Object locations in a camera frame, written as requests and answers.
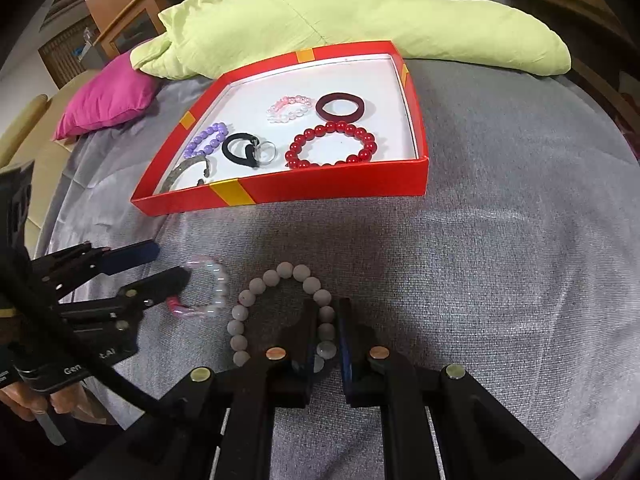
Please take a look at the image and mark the wooden cabinet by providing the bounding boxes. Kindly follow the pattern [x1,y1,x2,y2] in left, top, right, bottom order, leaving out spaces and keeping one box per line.
[90,0,201,61]

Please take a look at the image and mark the red bead bracelet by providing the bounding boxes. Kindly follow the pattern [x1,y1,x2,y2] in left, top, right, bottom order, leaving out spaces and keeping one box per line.
[285,120,378,170]

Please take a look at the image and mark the grey bed cover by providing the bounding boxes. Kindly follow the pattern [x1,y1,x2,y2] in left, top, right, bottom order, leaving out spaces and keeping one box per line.
[35,57,640,480]

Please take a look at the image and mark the white stone bead bracelet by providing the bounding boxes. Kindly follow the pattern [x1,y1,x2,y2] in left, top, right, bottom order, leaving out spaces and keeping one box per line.
[227,261,337,367]

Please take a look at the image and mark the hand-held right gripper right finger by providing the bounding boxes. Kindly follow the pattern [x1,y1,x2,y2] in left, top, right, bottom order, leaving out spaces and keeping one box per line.
[336,297,581,480]

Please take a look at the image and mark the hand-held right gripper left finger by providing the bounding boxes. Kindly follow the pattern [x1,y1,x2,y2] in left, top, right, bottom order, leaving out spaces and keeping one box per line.
[75,299,321,480]

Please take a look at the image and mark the person's left hand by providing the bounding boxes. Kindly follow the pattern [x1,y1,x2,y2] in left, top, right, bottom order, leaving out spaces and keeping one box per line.
[0,380,123,427]

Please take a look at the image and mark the iridescent pink bead bracelet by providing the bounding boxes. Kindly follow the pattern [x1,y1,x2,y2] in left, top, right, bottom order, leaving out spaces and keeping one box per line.
[170,256,231,320]

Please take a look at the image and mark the beige sofa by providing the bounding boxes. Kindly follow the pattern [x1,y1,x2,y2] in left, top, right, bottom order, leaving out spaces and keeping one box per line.
[0,70,101,241]

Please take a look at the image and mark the silver bangle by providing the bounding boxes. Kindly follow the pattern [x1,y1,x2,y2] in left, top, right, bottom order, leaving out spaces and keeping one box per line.
[170,155,214,191]

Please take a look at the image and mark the wicker drawer unit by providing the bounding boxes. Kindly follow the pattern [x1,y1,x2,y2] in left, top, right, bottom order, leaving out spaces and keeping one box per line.
[39,24,101,89]

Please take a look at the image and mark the dark red bangle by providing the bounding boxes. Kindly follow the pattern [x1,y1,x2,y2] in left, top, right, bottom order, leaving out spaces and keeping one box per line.
[316,92,365,123]

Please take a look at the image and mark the red shallow cardboard box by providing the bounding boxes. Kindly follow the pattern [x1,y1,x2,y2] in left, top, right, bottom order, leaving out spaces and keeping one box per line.
[131,41,430,217]

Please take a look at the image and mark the light green folded blanket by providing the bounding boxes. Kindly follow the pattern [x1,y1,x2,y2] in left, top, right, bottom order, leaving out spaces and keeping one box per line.
[131,0,572,81]

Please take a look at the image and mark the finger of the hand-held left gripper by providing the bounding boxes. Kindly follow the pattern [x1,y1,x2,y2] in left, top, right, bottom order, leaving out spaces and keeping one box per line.
[30,239,161,289]
[56,265,194,322]

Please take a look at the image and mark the pale pink clear bead bracelet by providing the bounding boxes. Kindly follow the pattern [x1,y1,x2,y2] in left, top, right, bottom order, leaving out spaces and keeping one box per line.
[266,95,314,124]

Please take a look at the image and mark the magenta pillow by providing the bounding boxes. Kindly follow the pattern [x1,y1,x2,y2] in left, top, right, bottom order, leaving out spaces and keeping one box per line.
[52,52,160,142]

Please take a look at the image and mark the purple bead bracelet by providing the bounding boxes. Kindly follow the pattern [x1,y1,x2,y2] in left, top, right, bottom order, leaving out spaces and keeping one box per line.
[184,122,229,159]

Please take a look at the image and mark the black hair tie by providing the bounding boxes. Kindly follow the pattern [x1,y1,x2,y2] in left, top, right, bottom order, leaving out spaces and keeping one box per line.
[222,132,264,170]

